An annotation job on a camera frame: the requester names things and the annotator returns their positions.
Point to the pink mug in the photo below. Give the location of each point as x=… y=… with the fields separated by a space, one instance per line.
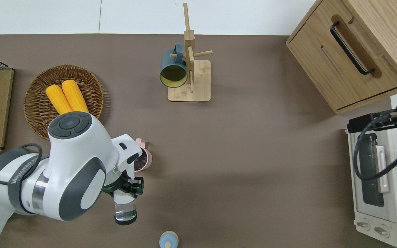
x=145 y=162

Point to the brown wicker basket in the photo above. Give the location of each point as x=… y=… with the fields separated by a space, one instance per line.
x=36 y=103

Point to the black camera box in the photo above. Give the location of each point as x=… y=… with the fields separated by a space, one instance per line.
x=360 y=123

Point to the brown table mat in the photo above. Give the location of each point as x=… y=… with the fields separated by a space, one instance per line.
x=253 y=155

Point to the yellow corn cob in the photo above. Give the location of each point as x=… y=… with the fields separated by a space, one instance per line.
x=57 y=98
x=74 y=96

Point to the clear water bottle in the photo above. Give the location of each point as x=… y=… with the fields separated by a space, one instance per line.
x=126 y=212

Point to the light wooden cabinet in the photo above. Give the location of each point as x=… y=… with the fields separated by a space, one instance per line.
x=322 y=51

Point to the dark teal mug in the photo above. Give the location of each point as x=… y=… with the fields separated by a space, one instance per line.
x=171 y=58

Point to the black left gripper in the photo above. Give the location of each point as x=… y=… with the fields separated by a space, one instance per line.
x=121 y=184

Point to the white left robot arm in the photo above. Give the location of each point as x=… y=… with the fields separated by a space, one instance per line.
x=74 y=151

